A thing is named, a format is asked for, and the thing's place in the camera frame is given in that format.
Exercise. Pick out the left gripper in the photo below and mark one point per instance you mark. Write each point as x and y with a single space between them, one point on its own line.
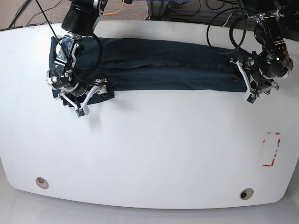
256 80

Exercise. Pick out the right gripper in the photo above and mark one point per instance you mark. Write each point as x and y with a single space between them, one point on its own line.
80 93

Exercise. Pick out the dark blue t-shirt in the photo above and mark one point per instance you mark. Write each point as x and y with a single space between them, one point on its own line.
131 64

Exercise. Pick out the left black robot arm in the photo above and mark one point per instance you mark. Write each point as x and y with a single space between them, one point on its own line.
273 61

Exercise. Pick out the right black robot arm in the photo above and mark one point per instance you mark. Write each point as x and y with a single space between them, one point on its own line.
79 22

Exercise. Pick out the red tape rectangle marking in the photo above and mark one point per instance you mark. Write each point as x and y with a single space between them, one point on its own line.
270 146

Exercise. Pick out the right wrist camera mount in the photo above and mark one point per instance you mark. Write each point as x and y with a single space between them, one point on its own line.
81 109

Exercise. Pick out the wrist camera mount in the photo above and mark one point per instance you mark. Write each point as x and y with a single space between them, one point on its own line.
252 95
81 109

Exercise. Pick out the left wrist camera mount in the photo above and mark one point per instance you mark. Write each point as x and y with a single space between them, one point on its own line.
252 95

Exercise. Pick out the left table cable grommet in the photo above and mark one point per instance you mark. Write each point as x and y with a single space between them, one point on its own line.
42 183

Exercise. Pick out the table cable grommet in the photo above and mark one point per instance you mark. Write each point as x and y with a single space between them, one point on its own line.
42 183
246 194

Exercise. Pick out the right table cable grommet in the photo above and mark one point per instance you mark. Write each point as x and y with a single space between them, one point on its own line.
246 194

